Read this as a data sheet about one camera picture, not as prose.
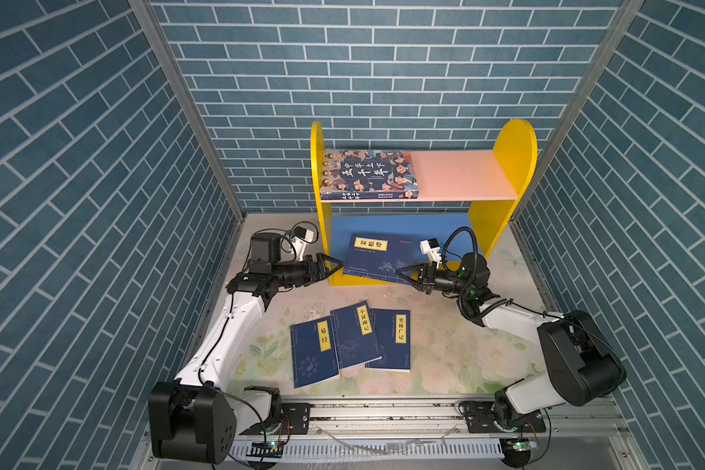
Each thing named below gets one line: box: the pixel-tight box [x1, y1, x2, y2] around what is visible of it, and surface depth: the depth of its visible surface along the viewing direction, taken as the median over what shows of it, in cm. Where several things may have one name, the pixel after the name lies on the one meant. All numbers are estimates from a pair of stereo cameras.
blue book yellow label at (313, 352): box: [289, 315, 340, 389], surface depth 86 cm
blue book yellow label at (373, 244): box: [353, 236, 388, 252], surface depth 83 cm
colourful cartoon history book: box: [321, 149, 420, 200], surface depth 72 cm
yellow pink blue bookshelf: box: [310, 119, 538, 286], surface depth 77 cm
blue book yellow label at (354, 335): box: [329, 299, 383, 370], surface depth 88 cm
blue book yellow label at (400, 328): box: [395, 314, 408, 344], surface depth 90 cm
